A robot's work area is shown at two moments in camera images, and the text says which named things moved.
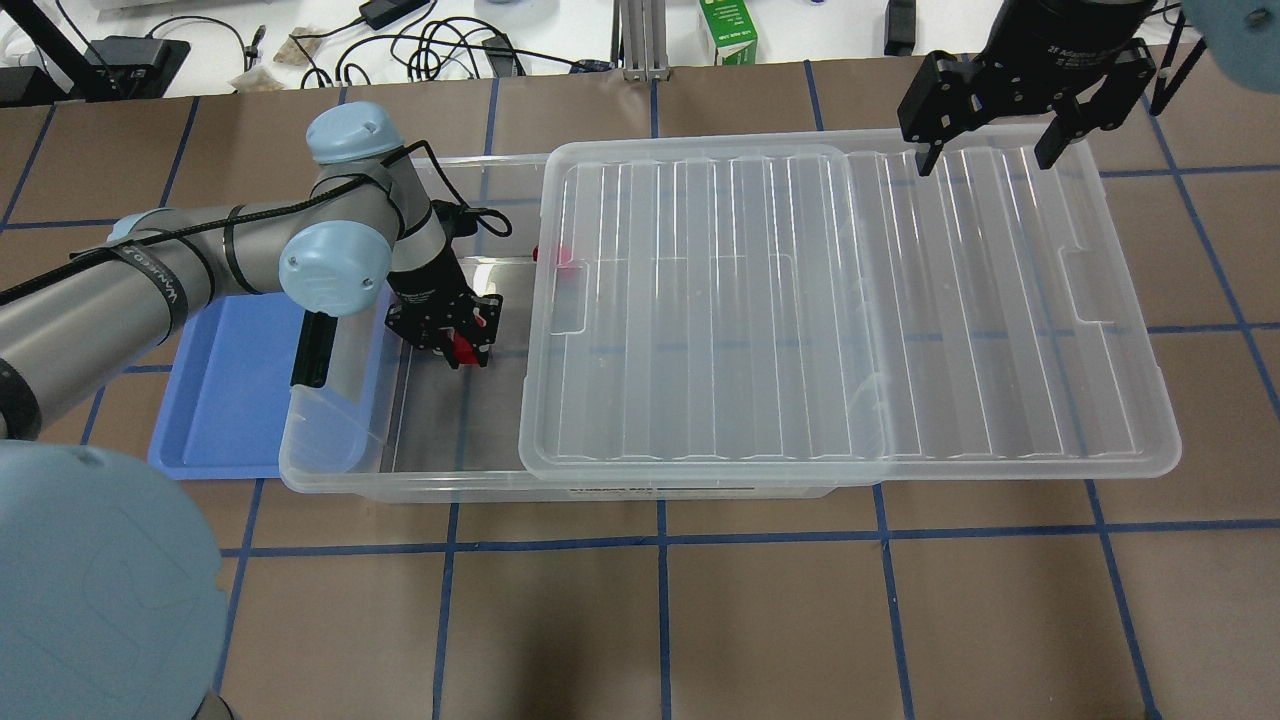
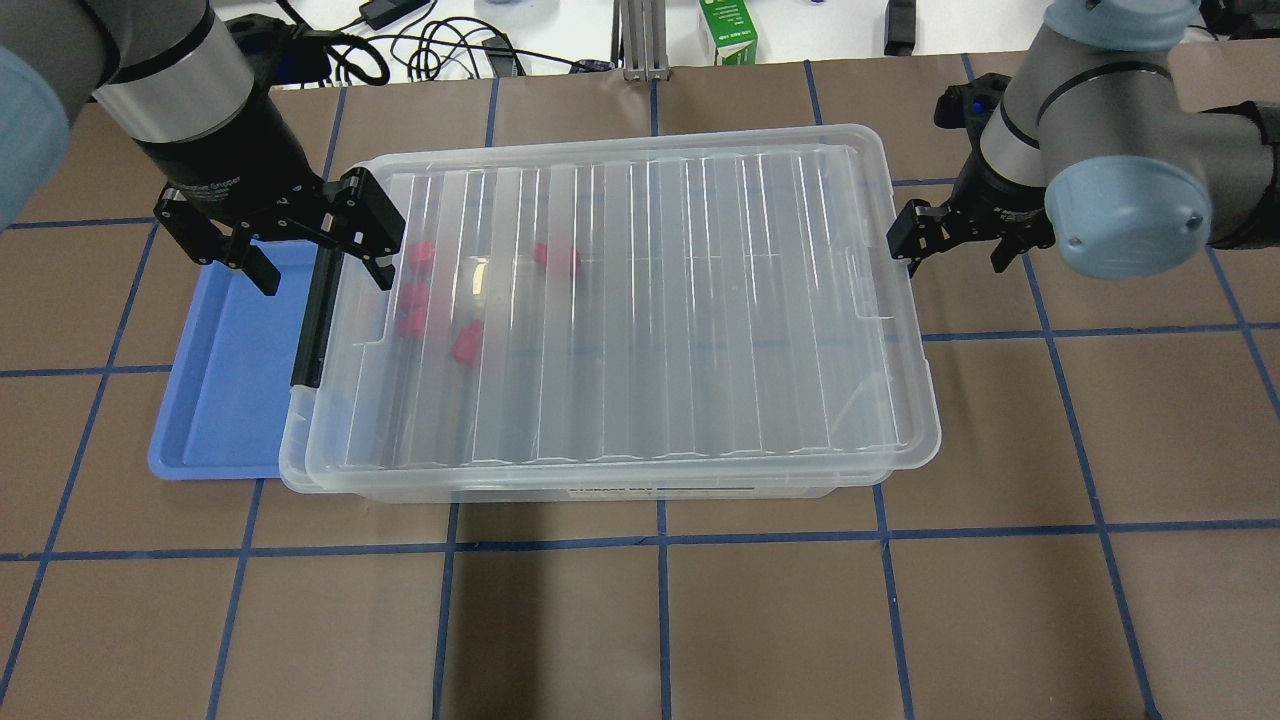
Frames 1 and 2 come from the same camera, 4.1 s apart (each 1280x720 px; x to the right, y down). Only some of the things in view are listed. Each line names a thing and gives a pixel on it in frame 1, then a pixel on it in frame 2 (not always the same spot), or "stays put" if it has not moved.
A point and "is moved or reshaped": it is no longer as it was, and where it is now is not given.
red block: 464,351 stays put
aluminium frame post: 639,40 stays put
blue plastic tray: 221,416 stays put
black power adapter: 379,14 stays put
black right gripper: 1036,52 to 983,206
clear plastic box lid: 811,308 is moved or reshaped
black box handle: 311,363 stays put
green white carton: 733,31 stays put
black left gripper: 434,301 to 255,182
